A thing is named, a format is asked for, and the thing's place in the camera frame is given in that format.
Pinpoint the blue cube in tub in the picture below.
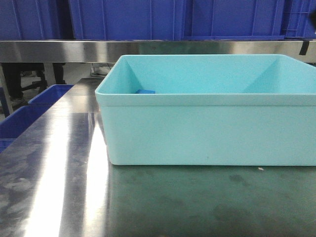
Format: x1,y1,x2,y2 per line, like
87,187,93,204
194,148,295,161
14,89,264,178
135,89,156,94

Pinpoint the blue bin upper shelf right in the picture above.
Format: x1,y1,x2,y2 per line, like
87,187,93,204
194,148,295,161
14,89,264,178
182,0,285,40

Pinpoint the blue bin shelf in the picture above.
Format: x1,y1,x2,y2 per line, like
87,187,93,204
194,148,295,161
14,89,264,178
182,0,285,40
69,0,186,41
0,0,61,40

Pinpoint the blue bin upper shelf middle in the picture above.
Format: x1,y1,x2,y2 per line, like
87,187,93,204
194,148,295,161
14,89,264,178
69,0,186,41

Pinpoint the stainless steel shelf rack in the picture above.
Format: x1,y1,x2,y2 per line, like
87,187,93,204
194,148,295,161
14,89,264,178
0,41,316,118

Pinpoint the blue bin upper shelf left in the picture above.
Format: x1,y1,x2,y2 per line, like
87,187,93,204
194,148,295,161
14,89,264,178
0,0,61,40

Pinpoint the light blue plastic tub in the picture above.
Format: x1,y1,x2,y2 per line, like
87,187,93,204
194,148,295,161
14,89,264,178
94,54,316,166

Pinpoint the blue bin lower back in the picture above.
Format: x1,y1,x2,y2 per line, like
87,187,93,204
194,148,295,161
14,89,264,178
28,84,73,106

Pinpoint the blue bin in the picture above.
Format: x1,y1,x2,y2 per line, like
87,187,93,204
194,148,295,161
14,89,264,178
28,84,73,106
0,104,52,139

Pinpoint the black office chair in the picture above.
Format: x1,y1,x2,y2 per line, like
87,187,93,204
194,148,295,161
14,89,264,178
22,63,48,93

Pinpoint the blue bin lower front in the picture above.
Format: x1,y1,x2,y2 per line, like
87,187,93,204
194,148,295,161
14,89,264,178
0,104,52,139

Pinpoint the black tape strip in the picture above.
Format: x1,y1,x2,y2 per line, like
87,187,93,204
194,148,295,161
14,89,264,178
299,40,310,56

